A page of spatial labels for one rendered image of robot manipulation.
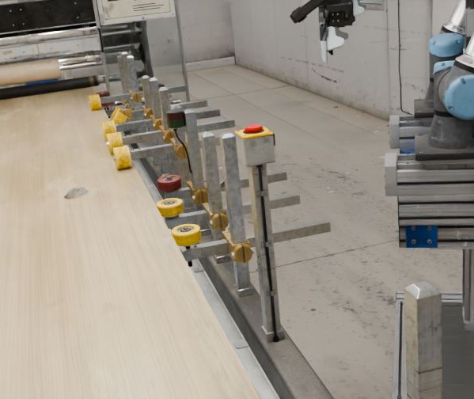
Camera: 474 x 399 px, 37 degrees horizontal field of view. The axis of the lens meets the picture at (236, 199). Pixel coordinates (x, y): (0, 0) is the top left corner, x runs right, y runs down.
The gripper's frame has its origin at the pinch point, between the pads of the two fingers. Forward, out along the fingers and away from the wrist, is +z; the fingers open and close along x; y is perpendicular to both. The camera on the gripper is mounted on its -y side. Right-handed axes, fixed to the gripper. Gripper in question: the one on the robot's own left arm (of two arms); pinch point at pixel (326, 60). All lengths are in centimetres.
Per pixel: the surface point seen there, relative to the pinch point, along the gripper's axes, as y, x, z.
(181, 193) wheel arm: -56, 33, 47
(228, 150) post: -25.2, -12.5, 19.7
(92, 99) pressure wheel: -141, 155, 35
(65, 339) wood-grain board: -47, -71, 42
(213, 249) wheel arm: -33, -12, 48
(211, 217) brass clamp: -38, 8, 46
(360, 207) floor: -12, 245, 132
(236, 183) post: -24.2, -12.0, 28.8
